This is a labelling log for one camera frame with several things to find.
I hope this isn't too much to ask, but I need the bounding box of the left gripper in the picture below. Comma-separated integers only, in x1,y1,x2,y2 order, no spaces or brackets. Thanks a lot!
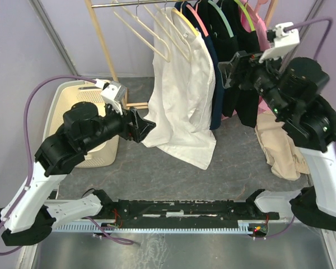
82,99,157,153

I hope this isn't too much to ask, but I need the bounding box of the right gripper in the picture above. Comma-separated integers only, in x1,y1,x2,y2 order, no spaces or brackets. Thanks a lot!
218,45,292,119

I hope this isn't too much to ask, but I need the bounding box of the white t shirt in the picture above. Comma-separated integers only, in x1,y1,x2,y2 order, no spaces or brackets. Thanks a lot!
143,8,216,170

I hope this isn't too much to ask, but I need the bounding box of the yellow hanger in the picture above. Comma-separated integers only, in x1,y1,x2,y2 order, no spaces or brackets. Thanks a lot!
165,7,199,39

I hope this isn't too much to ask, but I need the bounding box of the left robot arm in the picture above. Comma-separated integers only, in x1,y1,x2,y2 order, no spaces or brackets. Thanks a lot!
0,102,156,247

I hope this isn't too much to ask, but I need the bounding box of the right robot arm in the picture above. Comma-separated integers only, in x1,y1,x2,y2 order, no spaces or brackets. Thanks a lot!
218,51,336,231

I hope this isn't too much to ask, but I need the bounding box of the black t shirt left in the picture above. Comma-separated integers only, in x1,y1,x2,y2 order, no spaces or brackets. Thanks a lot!
194,1,238,110

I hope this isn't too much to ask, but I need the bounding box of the black t shirt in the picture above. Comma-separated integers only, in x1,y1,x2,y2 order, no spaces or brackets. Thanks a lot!
194,1,238,110
218,1,260,128

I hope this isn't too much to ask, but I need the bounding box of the navy blue t shirt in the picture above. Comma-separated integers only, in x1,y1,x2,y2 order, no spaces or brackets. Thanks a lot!
174,1,225,130

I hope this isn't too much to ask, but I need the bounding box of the black t shirt right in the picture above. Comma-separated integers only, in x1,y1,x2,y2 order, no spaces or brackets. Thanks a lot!
218,1,260,128

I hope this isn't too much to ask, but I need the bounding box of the pink t shirt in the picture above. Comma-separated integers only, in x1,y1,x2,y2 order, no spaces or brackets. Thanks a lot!
221,0,278,121

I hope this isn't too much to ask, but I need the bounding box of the lime green hanger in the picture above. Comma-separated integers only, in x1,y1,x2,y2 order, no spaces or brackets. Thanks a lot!
234,0,255,31

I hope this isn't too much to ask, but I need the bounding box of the pink hanger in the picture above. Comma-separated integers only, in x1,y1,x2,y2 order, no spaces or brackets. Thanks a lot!
254,0,269,15
181,2,209,39

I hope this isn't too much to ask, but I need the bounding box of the pink hanger far right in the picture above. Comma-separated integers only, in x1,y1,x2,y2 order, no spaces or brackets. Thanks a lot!
254,0,269,15

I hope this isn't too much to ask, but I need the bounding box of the white plastic hanger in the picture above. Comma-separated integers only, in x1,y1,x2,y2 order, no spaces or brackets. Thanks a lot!
110,0,171,62

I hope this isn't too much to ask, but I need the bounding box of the cream laundry basket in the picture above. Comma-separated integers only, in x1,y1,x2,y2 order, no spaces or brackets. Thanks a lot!
43,80,119,168

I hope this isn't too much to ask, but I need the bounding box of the beige garment on floor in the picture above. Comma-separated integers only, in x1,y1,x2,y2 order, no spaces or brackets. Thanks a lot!
255,111,310,181

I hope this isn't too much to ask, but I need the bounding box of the wooden clothes rack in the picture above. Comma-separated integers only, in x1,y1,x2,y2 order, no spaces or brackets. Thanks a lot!
84,0,278,110

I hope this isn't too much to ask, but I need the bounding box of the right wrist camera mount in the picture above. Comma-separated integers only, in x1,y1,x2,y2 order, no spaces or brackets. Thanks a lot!
259,22,300,63

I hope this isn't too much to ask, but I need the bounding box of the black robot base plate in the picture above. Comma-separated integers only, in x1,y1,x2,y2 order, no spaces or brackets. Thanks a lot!
92,200,279,228

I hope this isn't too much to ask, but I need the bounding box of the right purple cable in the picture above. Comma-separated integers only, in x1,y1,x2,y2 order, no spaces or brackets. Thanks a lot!
251,17,336,239

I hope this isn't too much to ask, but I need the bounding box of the white slotted cable duct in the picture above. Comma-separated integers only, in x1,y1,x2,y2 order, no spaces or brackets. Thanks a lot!
53,221,253,235

